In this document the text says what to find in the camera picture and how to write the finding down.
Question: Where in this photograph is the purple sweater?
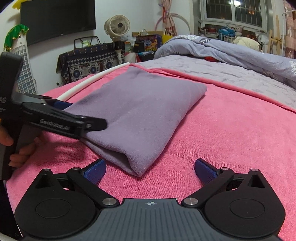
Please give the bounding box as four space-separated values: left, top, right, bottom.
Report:
66 67 207 177

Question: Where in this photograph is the person's left hand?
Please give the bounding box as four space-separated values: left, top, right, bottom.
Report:
0 124 47 169

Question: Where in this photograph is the pink towel blanket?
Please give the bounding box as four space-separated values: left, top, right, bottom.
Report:
6 63 296 241

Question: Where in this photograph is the patterned cloth covered cabinet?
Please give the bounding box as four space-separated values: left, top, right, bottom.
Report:
56 42 125 83

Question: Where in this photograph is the lavender bed sheet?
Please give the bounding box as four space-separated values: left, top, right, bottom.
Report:
139 55 295 108

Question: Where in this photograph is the cream desk fan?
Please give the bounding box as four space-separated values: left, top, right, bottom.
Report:
104 15 130 42

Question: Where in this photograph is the blue-grey duvet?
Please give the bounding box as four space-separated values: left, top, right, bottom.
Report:
154 35 295 88

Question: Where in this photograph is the cream pillow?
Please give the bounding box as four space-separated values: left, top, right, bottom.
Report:
232 36 261 52

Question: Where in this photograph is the yellow bag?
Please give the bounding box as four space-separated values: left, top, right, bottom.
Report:
162 35 174 44

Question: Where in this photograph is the colourful toy box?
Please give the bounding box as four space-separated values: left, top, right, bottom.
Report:
133 35 162 53

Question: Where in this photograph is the blue plush toy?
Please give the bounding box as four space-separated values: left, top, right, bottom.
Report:
218 26 235 37

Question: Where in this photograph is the pink left curtain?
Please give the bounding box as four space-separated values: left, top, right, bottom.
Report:
160 0 177 36

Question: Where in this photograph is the pink curtain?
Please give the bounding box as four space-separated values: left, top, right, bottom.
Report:
283 1 295 59
160 0 177 36

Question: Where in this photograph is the wooden easel stand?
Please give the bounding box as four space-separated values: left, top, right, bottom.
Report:
267 15 285 56

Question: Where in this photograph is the pink hula hoop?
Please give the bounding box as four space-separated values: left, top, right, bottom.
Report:
154 13 192 35

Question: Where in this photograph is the window with bars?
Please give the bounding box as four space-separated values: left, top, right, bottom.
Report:
200 1 273 32

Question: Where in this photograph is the pink right curtain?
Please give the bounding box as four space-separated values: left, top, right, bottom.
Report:
283 1 295 59

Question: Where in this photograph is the black wire basket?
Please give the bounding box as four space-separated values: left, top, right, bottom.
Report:
74 36 101 49

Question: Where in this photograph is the black wall television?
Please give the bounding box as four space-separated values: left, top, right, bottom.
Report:
20 0 96 45

